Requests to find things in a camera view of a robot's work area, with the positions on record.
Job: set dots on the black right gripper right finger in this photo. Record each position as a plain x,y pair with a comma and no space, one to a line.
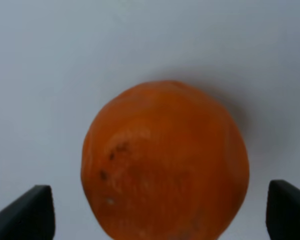
283,211

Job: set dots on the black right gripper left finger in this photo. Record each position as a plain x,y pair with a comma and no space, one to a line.
29,217

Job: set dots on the orange fruit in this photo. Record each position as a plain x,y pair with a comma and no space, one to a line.
164,161

